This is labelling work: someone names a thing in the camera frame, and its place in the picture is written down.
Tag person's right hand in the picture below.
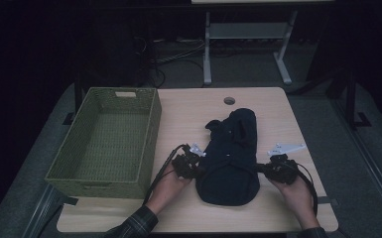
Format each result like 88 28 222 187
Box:
270 176 319 230

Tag hand-held gripper black cable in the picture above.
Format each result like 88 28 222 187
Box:
143 143 189 206
294 161 319 216

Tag person's left hand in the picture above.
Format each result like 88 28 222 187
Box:
145 171 192 216

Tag left hand-held gripper black cable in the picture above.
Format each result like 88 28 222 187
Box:
143 143 189 206

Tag metal floor rail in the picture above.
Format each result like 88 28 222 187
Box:
330 98 382 229
21 183 64 238

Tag green woven basket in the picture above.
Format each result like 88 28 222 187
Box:
45 86 163 199

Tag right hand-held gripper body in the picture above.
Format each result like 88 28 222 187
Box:
265 142 307 185

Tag black tape strip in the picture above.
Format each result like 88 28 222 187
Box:
59 194 79 206
318 196 339 206

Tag white metal desk frame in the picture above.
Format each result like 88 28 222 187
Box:
202 9 299 86

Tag bundle of floor cables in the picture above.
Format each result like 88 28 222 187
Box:
133 35 209 88

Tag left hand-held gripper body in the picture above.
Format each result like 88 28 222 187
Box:
172 142 207 181

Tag right hand-held gripper black cable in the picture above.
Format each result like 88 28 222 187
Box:
294 161 319 216

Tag black metal stand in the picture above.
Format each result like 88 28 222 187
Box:
325 67 373 131
63 70 87 126

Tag dark navy garment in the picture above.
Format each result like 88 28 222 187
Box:
194 107 262 207

